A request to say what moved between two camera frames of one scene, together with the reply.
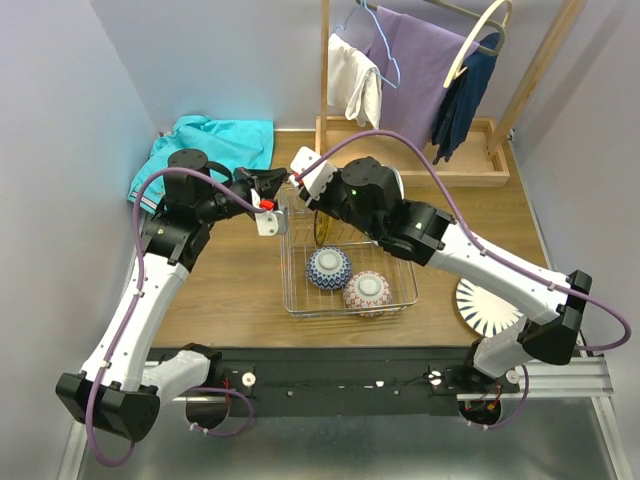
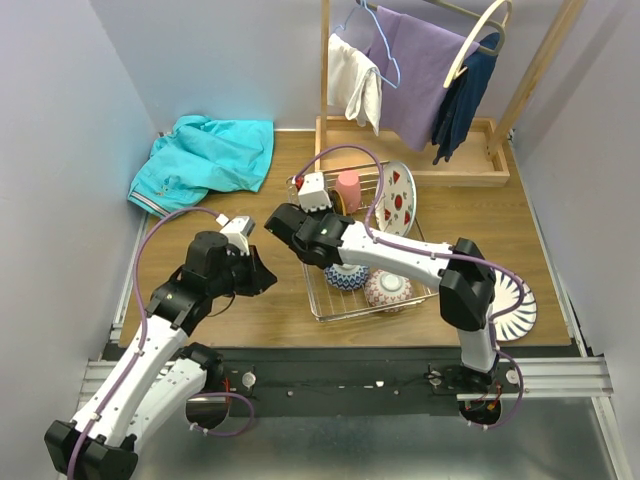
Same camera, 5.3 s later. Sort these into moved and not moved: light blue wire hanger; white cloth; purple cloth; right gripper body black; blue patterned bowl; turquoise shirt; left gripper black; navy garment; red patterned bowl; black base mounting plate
Moved: left gripper black; blue patterned bowl; red patterned bowl; right gripper body black
Not moved: navy garment; turquoise shirt; light blue wire hanger; purple cloth; black base mounting plate; white cloth
